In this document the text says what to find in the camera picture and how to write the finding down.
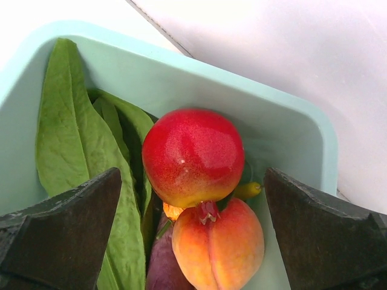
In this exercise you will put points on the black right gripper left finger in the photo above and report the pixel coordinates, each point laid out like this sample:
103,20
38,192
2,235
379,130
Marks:
60,242

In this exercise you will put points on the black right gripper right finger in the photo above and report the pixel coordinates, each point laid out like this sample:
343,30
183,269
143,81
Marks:
325,242

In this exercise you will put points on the yellow fake banana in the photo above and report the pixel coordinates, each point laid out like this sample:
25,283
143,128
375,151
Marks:
247,191

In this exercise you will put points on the orange fake fruit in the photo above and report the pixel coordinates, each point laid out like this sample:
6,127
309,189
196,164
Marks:
224,252

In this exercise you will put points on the purple fake eggplant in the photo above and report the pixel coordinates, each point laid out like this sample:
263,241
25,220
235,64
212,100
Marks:
164,272

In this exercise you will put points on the green fake leafy vegetable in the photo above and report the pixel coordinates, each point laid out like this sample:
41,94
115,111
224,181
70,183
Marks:
83,132

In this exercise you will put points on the red fake apple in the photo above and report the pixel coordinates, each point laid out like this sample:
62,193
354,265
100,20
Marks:
193,158

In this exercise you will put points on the light blue plastic bin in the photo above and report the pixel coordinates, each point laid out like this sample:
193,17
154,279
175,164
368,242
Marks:
277,129

